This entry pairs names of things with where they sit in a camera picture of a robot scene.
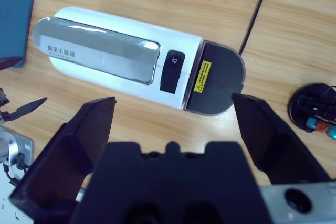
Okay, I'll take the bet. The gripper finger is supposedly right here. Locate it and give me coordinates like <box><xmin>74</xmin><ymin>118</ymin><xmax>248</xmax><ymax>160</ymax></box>
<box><xmin>230</xmin><ymin>92</ymin><xmax>333</xmax><ymax>186</ymax></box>

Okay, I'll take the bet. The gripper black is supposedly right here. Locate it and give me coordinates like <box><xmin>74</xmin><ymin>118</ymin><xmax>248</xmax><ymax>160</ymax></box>
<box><xmin>0</xmin><ymin>57</ymin><xmax>118</xmax><ymax>221</ymax></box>

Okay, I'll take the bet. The white capsule coffee machine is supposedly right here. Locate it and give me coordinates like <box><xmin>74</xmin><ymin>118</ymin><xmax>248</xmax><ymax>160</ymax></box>
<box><xmin>31</xmin><ymin>6</ymin><xmax>204</xmax><ymax>111</ymax></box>

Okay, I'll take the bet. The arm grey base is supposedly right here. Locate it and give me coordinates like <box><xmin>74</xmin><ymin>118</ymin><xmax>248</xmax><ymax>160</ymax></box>
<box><xmin>0</xmin><ymin>126</ymin><xmax>35</xmax><ymax>172</ymax></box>

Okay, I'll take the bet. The teal coffee capsule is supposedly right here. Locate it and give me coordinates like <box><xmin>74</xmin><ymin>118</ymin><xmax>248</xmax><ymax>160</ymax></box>
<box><xmin>325</xmin><ymin>125</ymin><xmax>336</xmax><ymax>141</ymax></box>

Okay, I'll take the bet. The black capsule holder with rods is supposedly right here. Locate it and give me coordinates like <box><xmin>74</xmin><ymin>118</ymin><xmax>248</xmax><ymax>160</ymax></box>
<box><xmin>288</xmin><ymin>83</ymin><xmax>336</xmax><ymax>133</ymax></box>

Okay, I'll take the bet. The clear water tank dark lid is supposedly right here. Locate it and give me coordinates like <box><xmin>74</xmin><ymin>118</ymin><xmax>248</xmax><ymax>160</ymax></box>
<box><xmin>183</xmin><ymin>40</ymin><xmax>246</xmax><ymax>116</ymax></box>

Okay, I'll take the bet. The teal plastic tray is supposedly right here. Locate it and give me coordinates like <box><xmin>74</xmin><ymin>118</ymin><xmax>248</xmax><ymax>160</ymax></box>
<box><xmin>0</xmin><ymin>0</ymin><xmax>35</xmax><ymax>69</ymax></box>

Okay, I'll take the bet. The black base cable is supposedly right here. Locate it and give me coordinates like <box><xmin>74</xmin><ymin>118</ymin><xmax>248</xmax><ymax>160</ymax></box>
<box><xmin>4</xmin><ymin>154</ymin><xmax>27</xmax><ymax>186</ymax></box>

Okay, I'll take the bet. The dark power cord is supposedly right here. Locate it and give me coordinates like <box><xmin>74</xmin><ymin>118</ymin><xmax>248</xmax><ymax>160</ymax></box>
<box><xmin>238</xmin><ymin>0</ymin><xmax>275</xmax><ymax>56</ymax></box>

